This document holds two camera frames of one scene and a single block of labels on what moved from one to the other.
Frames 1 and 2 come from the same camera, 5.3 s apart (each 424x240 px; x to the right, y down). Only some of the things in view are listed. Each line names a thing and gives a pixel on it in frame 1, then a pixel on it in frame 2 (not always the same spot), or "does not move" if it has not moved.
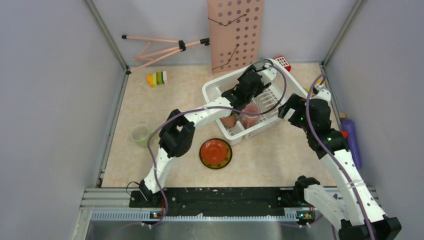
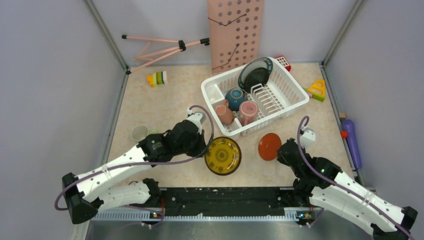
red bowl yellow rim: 215,153 -> 268,145
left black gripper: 261,86 -> 202,145
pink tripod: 182,46 does not move
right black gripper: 295,102 -> 280,157
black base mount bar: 222,202 does not move
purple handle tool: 347,125 does not move
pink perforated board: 235,29 does not move
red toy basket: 282,60 does not move
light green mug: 140,134 does not move
